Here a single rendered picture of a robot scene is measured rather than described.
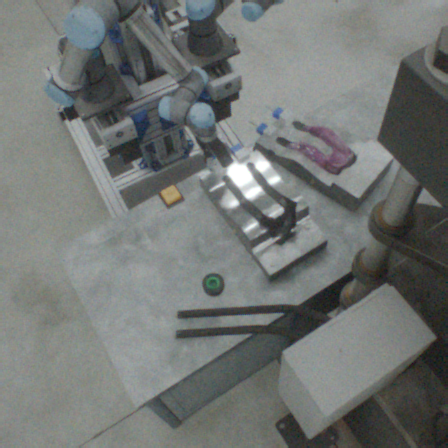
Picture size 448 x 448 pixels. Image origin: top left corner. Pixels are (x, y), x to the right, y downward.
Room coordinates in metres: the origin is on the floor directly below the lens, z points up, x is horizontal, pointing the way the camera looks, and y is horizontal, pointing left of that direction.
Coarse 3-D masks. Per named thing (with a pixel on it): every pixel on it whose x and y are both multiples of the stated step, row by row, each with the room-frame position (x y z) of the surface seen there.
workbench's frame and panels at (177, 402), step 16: (352, 272) 0.73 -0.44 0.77; (336, 288) 0.75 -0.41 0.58; (304, 304) 0.66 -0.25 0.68; (320, 304) 0.72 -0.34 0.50; (336, 304) 0.76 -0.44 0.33; (288, 320) 0.64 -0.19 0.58; (304, 320) 0.68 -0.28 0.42; (256, 336) 0.58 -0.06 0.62; (272, 336) 0.61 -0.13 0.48; (224, 352) 0.48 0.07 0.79; (240, 352) 0.54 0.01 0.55; (256, 352) 0.57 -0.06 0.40; (272, 352) 0.61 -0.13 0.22; (208, 368) 0.48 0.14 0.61; (224, 368) 0.51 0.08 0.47; (240, 368) 0.54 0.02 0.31; (256, 368) 0.57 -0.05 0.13; (176, 384) 0.40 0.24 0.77; (192, 384) 0.44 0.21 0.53; (208, 384) 0.47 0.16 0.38; (224, 384) 0.50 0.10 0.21; (160, 400) 0.38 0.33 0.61; (176, 400) 0.40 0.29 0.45; (192, 400) 0.43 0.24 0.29; (208, 400) 0.45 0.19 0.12; (160, 416) 0.36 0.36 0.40; (176, 416) 0.38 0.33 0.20
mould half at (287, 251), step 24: (240, 168) 1.18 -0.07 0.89; (264, 168) 1.17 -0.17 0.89; (216, 192) 1.08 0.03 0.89; (264, 192) 1.05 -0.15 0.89; (288, 192) 1.02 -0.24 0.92; (240, 216) 0.95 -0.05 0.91; (240, 240) 0.90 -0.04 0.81; (264, 240) 0.85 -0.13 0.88; (288, 240) 0.85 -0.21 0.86; (312, 240) 0.84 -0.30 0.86; (264, 264) 0.77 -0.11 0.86; (288, 264) 0.76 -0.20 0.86
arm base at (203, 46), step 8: (216, 32) 1.70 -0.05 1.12; (192, 40) 1.69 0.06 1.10; (200, 40) 1.67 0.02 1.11; (208, 40) 1.67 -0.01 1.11; (216, 40) 1.69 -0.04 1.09; (192, 48) 1.68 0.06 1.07; (200, 48) 1.68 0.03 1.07; (208, 48) 1.66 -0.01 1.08; (216, 48) 1.67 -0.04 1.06; (200, 56) 1.66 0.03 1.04; (208, 56) 1.66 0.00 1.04
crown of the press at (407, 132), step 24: (432, 48) 0.57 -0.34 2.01; (408, 72) 0.54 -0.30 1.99; (432, 72) 0.52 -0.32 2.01; (408, 96) 0.53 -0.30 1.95; (432, 96) 0.50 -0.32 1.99; (384, 120) 0.56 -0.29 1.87; (408, 120) 0.52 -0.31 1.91; (432, 120) 0.48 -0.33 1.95; (384, 144) 0.54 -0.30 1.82; (408, 144) 0.50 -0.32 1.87; (432, 144) 0.47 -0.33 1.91; (408, 168) 0.49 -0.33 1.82; (432, 168) 0.45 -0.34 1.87; (432, 192) 0.43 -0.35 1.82
